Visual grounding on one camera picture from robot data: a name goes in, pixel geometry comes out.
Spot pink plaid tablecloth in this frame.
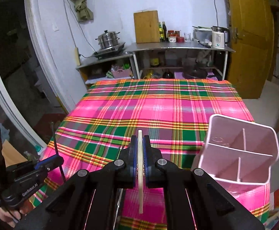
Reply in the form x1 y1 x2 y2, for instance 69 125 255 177
17 79 264 229

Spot dark sauce bottle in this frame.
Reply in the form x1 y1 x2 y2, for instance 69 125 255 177
162 21 168 42

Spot wooden cutting board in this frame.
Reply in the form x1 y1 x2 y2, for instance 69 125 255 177
134 10 160 44

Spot white electric kettle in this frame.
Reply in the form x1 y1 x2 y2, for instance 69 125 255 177
211 26 231 49

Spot yellow wooden door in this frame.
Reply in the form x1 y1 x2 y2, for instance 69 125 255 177
227 0 274 99

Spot low metal side shelf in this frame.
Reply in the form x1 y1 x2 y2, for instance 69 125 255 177
75 52 142 89

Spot pink storage basket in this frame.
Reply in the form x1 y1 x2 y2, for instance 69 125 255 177
111 68 133 79

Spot person's left hand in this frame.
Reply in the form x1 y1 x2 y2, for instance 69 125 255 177
0 203 33 228

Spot pink plastic utensil holder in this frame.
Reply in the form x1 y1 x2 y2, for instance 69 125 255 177
191 114 279 196

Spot stainless steel steamer pot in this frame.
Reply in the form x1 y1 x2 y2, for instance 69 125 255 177
95 30 120 49

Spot induction cooktop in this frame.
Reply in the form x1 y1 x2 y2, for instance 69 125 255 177
92 43 125 59

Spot red lidded jar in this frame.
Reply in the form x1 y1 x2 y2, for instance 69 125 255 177
167 30 177 43

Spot cream wooden chopstick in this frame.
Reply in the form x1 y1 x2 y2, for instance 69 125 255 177
137 130 144 214

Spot green hanging cloth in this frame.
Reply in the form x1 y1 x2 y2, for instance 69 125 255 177
71 0 93 22

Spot metal kitchen shelf table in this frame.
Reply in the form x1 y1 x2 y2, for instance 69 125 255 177
126 40 235 80

